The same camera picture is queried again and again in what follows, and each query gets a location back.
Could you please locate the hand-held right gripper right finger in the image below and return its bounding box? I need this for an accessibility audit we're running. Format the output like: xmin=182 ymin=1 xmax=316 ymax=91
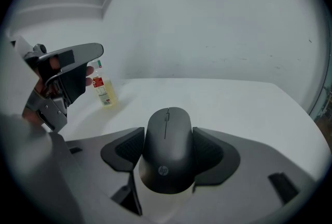
xmin=191 ymin=126 xmax=320 ymax=224

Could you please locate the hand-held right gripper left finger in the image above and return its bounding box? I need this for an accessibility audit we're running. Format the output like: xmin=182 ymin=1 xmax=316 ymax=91
xmin=49 ymin=126 xmax=146 ymax=224

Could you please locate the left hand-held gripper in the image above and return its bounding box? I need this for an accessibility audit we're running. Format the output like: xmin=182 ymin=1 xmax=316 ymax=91
xmin=10 ymin=35 xmax=104 ymax=133

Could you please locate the dark grey computer mouse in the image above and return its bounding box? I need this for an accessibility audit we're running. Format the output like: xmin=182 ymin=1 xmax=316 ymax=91
xmin=138 ymin=106 xmax=196 ymax=194

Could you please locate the person's left hand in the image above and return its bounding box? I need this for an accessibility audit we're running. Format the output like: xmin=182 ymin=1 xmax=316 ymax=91
xmin=22 ymin=57 xmax=94 ymax=127

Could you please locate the clear bottle with yellow liquid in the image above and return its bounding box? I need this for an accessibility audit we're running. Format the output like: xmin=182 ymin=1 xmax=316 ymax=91
xmin=88 ymin=59 xmax=119 ymax=107

